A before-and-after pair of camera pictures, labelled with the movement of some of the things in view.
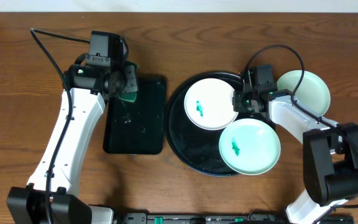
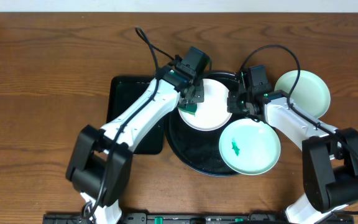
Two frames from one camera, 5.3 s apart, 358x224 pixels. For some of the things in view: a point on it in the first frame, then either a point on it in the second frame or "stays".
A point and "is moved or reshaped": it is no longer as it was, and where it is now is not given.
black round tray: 199,148 stays
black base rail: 215,218 stays
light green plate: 312,93 stays
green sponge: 131,92 to 190,108
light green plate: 250,146 stays
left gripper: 130,82 to 194,94
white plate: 208,104 is moved or reshaped
